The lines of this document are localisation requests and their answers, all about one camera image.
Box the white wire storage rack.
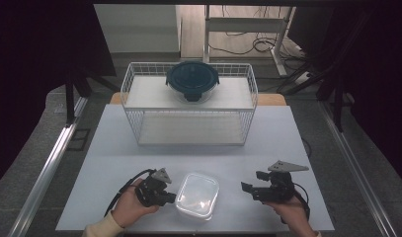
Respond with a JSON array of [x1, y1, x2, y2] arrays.
[[120, 61, 259, 147]]

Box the dark curtain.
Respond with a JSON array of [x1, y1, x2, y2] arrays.
[[0, 0, 118, 193], [288, 4, 402, 191]]

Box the clear square plastic container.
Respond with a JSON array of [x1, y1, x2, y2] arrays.
[[174, 172, 220, 221]]

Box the black floor cables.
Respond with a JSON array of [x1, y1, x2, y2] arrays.
[[207, 4, 306, 62]]

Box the black square floor frame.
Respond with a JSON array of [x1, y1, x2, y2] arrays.
[[67, 127, 91, 152]]

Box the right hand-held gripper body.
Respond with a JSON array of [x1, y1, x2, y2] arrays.
[[252, 160, 310, 203]]

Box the metal floor rail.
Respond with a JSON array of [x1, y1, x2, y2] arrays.
[[7, 96, 90, 237], [319, 98, 399, 237]]

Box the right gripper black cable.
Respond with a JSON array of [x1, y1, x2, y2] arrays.
[[280, 182, 312, 225]]

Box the light wooden desk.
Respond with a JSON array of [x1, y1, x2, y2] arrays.
[[109, 92, 287, 107]]

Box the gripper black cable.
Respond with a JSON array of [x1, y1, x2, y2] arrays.
[[280, 182, 312, 225], [104, 168, 156, 218]]

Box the person's left hand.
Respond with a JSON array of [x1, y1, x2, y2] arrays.
[[112, 179, 160, 228]]

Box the white metal desk frame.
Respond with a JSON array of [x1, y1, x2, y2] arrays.
[[202, 4, 295, 77]]

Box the white cabinet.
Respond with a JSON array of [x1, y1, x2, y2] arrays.
[[93, 3, 182, 54]]

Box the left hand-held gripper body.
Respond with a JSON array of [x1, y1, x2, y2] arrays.
[[135, 168, 173, 208]]

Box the black tripod stand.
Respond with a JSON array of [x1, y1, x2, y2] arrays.
[[63, 63, 121, 128], [276, 6, 370, 133]]

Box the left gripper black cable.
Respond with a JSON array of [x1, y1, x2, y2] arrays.
[[104, 168, 156, 218]]

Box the round blue-lidded glass container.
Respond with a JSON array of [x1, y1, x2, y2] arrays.
[[165, 60, 220, 104]]

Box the person's right hand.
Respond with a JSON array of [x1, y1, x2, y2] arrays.
[[262, 195, 313, 237]]

